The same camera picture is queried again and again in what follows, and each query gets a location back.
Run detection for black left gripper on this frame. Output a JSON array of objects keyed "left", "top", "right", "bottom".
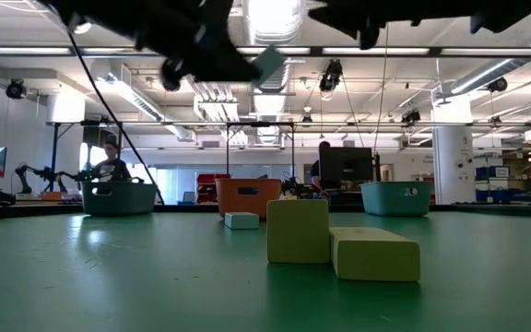
[{"left": 134, "top": 0, "right": 263, "bottom": 85}]

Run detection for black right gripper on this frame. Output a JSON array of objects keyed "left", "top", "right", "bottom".
[{"left": 308, "top": 0, "right": 437, "bottom": 52}]

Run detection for red storage bins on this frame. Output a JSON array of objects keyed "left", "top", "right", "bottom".
[{"left": 195, "top": 172, "right": 230, "bottom": 205}]

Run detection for orange plastic bin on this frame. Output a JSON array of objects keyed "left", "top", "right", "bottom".
[{"left": 215, "top": 177, "right": 283, "bottom": 219}]

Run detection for person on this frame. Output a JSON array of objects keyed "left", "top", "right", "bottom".
[
  {"left": 310, "top": 140, "right": 332, "bottom": 195},
  {"left": 92, "top": 137, "right": 132, "bottom": 183}
]

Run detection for black computer monitor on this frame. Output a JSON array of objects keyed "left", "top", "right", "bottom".
[{"left": 318, "top": 147, "right": 374, "bottom": 184}]

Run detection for grey plastic bin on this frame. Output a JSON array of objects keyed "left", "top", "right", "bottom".
[{"left": 80, "top": 180, "right": 159, "bottom": 218}]

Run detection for square yellow-green block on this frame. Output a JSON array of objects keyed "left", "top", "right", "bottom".
[{"left": 265, "top": 198, "right": 332, "bottom": 265}]

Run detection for white round pillar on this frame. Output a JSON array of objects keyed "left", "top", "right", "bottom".
[{"left": 431, "top": 94, "right": 477, "bottom": 202}]

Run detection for teal plastic bin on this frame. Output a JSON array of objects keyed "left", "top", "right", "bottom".
[{"left": 360, "top": 181, "right": 435, "bottom": 218}]

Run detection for blue storage bins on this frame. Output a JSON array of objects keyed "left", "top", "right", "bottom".
[{"left": 475, "top": 165, "right": 512, "bottom": 181}]

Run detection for long yellow-green block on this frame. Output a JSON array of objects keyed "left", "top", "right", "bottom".
[{"left": 329, "top": 226, "right": 422, "bottom": 283}]

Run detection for silver ceiling air duct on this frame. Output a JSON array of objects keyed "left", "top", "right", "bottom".
[{"left": 242, "top": 0, "right": 307, "bottom": 144}]

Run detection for black overhead frame bar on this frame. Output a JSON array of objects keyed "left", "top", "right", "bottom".
[{"left": 0, "top": 44, "right": 531, "bottom": 60}]

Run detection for thin hanging cable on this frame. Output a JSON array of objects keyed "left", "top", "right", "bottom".
[{"left": 372, "top": 22, "right": 392, "bottom": 157}]

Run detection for black metal station frame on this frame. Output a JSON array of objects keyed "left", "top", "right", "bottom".
[
  {"left": 225, "top": 121, "right": 296, "bottom": 179},
  {"left": 46, "top": 119, "right": 124, "bottom": 194}
]

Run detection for black table frame rail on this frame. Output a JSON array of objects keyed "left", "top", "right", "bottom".
[{"left": 0, "top": 202, "right": 531, "bottom": 219}]

